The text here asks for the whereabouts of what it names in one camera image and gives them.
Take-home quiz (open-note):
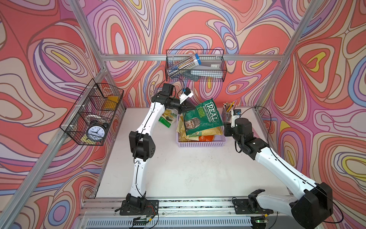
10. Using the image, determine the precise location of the green Chuba cassava chips bag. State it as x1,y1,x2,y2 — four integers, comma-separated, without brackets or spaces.
159,109,178,128

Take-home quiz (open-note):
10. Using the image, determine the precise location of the purple plastic basket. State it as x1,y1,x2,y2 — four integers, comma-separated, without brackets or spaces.
176,115,226,148

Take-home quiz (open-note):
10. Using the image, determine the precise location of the red yellow chips bag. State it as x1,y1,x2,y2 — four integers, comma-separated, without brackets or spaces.
198,135,215,142

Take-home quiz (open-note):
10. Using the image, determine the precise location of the dark green Real chips bag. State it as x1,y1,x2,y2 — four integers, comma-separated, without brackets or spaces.
183,99,224,135

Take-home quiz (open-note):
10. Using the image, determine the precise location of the green yellow kettle chips bag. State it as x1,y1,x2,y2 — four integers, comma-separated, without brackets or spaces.
176,116,224,142

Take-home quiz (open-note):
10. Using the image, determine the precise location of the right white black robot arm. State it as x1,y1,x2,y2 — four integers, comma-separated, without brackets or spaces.
224,118,334,229

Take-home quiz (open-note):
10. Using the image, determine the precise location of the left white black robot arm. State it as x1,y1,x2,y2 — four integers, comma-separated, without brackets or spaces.
126,83,195,209

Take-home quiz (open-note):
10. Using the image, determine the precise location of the white notebook in basket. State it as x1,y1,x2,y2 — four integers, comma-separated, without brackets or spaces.
190,65,224,78

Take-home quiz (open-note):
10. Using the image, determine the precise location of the pencil cup with pencils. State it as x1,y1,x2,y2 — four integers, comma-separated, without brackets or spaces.
222,102,235,124

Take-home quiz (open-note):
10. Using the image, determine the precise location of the tube of pencils blue cap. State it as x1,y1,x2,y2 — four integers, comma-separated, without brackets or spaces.
167,53,202,78

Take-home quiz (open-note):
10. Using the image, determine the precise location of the black alarm clock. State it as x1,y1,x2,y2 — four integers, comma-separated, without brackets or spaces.
86,120,109,142

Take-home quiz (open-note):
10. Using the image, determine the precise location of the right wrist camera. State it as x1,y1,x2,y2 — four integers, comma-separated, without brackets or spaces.
231,109,242,128

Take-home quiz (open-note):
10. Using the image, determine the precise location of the black wire basket back wall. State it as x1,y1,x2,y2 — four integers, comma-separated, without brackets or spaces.
165,48,227,82

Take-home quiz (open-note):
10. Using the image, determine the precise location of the black wire basket wall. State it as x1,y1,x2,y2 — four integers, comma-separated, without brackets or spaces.
165,48,227,82
60,79,124,146

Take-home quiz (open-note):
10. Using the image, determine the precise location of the yellow item in wire basket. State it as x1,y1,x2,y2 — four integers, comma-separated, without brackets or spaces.
102,95,120,111

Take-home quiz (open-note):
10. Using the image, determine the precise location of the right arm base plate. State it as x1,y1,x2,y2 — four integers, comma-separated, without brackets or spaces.
231,189,274,215

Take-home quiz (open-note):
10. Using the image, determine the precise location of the black wire basket left wall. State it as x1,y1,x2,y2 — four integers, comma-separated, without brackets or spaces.
60,79,124,146

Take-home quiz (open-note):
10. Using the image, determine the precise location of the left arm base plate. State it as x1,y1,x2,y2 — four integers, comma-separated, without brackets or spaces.
115,200,159,216

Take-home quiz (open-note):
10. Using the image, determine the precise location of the aluminium rail front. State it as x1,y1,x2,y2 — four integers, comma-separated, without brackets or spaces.
72,197,301,229

